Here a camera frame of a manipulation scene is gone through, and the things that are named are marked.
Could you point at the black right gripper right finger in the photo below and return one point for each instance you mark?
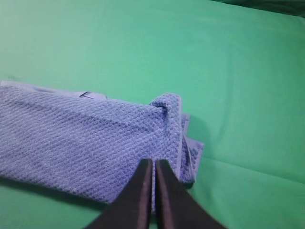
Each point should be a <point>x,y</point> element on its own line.
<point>175,208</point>

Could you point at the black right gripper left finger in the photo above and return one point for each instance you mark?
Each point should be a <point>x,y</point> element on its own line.
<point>132,208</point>

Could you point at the blue waffle-weave towel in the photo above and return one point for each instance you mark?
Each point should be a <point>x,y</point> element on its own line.
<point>88,145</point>

